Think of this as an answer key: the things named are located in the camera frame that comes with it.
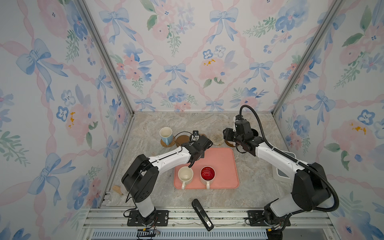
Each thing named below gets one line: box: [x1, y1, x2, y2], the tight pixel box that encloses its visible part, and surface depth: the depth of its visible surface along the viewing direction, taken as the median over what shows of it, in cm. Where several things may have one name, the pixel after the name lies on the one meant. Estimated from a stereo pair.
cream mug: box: [177, 166, 194, 190], surface depth 81 cm
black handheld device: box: [191, 198, 214, 232], surface depth 73 cm
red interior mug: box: [200, 165, 216, 190], surface depth 82 cm
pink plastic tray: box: [173, 147, 240, 190], surface depth 88 cm
